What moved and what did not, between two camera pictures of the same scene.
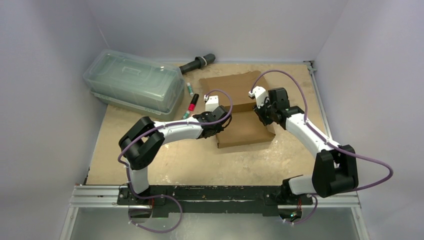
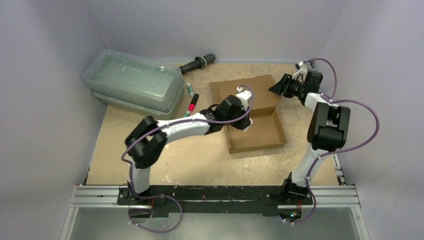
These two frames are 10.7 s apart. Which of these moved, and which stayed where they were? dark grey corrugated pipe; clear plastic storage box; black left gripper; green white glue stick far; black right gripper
Moved: black right gripper; black left gripper
Stayed: dark grey corrugated pipe; clear plastic storage box; green white glue stick far
